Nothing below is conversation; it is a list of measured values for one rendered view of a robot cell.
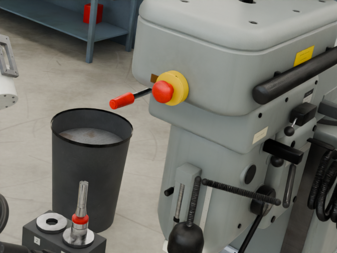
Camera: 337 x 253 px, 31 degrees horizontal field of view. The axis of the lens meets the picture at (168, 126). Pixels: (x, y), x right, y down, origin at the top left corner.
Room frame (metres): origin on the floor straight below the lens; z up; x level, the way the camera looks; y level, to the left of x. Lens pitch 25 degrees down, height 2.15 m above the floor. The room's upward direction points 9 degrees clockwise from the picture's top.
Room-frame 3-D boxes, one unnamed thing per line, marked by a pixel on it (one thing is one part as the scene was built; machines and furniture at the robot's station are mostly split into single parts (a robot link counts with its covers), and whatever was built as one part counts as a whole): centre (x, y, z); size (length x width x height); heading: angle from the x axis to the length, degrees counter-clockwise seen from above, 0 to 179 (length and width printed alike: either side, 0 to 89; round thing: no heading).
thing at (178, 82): (0.99, 0.00, 1.76); 0.06 x 0.02 x 0.06; 59
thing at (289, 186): (1.03, -0.25, 1.58); 0.17 x 0.01 x 0.01; 168
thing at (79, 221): (1.41, 0.20, 1.16); 0.05 x 0.05 x 0.01
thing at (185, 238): (0.99, -0.07, 1.44); 0.07 x 0.07 x 0.06
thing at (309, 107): (1.17, -0.26, 1.66); 0.12 x 0.04 x 0.04; 149
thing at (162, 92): (0.97, 0.02, 1.76); 0.04 x 0.03 x 0.04; 59
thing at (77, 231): (1.41, 0.20, 1.13); 0.05 x 0.05 x 0.06
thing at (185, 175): (1.09, -0.06, 1.45); 0.04 x 0.04 x 0.21; 59
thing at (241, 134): (1.22, -0.14, 1.68); 0.34 x 0.24 x 0.10; 149
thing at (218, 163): (1.19, -0.12, 1.47); 0.21 x 0.19 x 0.32; 59
